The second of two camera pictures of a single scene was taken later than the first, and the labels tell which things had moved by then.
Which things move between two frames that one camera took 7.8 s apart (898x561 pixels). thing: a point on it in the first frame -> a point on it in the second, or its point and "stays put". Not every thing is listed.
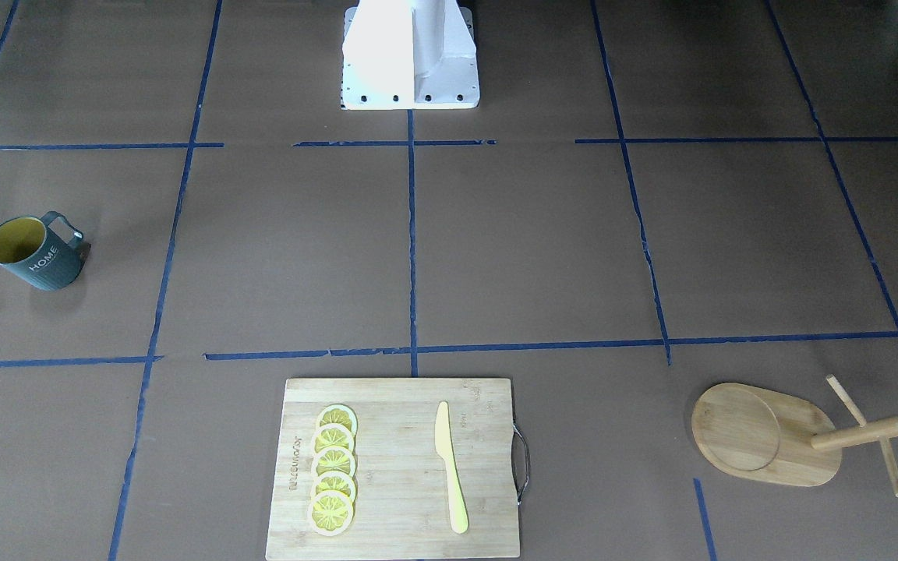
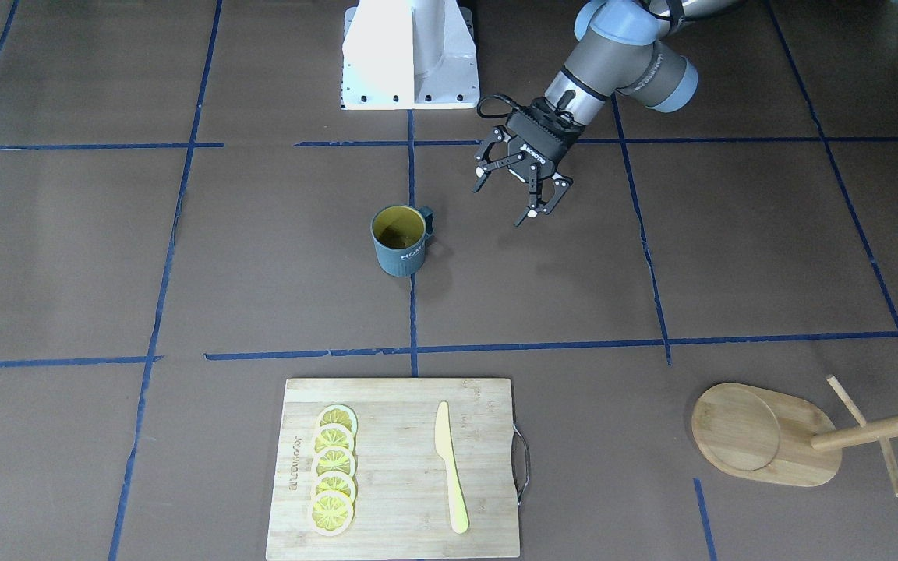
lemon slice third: (333, 457) stays put
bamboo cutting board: (401, 506) stays put
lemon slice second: (332, 435) stays put
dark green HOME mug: (35, 252) -> (399, 233)
